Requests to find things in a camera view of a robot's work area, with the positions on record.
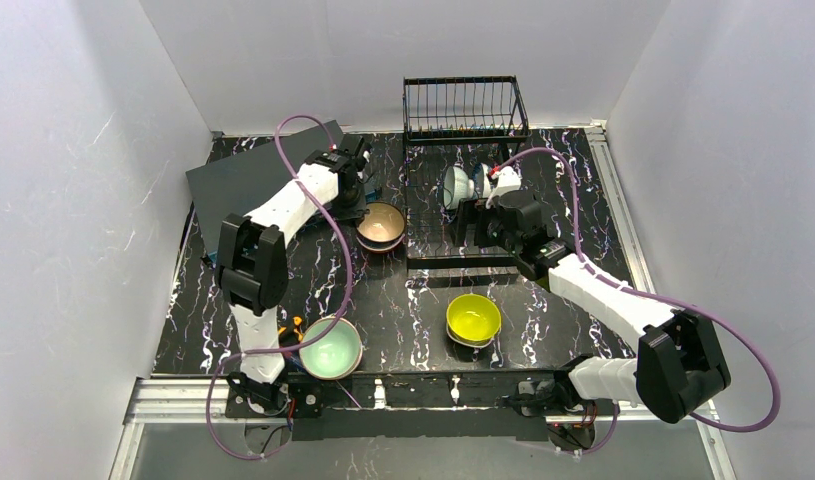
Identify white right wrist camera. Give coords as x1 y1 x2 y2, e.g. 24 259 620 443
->
487 166 521 205

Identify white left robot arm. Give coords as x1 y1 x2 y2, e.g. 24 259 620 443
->
215 135 370 383

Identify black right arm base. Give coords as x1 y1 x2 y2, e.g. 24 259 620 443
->
496 378 621 457

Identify orange handled pliers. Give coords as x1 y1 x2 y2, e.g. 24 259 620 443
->
278 316 305 346

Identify blue floral white bowl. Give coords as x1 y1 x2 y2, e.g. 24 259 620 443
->
471 163 493 199

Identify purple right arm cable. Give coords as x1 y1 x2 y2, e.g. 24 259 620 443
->
489 146 782 457

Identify celadon green bowl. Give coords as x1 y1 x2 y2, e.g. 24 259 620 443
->
299 318 363 380

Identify black wire dish rack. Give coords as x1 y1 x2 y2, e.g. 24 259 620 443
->
402 75 530 270

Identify grey blue network switch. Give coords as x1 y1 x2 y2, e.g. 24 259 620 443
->
186 121 343 259

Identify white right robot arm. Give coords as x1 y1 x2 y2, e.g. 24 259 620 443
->
453 190 731 423

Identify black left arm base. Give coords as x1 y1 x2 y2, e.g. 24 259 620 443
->
224 372 327 456

